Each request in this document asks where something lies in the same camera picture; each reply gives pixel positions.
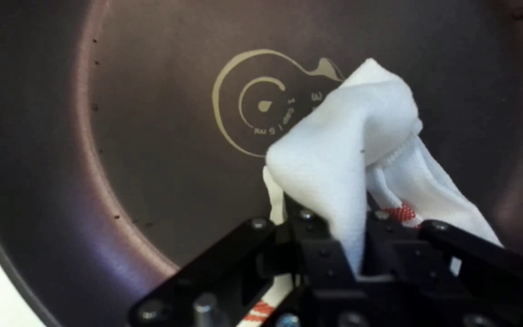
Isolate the black frying pan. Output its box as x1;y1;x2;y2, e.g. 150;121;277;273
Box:
0;0;523;327

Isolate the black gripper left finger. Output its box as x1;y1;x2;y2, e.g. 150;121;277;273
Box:
128;188;359;327

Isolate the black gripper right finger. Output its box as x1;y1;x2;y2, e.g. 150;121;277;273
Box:
357;201;523;327

